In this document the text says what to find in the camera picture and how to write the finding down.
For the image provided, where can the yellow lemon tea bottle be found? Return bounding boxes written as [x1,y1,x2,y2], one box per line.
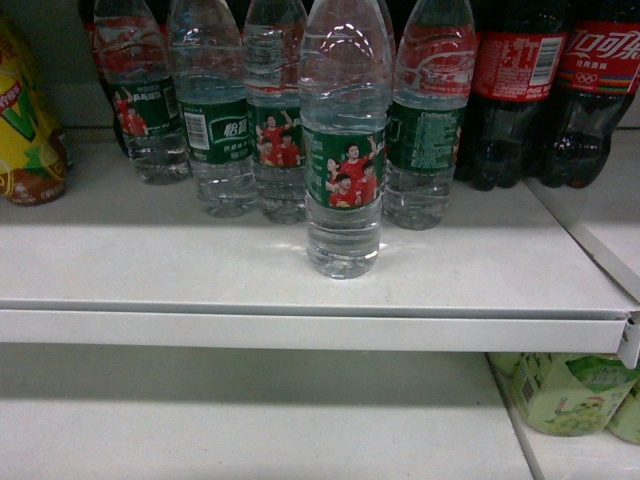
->
[1,12,68,206]

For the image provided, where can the water bottle green label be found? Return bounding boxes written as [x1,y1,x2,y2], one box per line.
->
[298,1,392,280]

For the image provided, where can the middle rear water bottle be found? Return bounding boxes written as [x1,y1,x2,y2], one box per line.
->
[243,1,307,224]

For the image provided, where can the green drink bottle lower shelf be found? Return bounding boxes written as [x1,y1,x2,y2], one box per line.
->
[510,353,639,437]

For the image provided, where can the right rear water bottle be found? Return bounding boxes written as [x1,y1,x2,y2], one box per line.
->
[383,1,477,230]

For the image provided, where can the right cola bottle red label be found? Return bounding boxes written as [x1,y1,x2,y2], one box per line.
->
[538,0,639,188]

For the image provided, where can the white metal shelf board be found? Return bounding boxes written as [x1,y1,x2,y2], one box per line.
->
[1,132,639,362]

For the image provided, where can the far left water bottle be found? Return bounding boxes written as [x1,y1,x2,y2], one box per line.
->
[94,1,190,185]

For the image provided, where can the cola bottle red label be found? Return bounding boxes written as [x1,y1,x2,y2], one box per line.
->
[455,0,569,191]
[538,0,639,188]

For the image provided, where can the water bottle barcode label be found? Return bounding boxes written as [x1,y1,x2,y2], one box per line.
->
[167,0,256,218]

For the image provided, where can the left cola bottle red label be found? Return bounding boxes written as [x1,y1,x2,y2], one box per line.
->
[455,0,569,191]

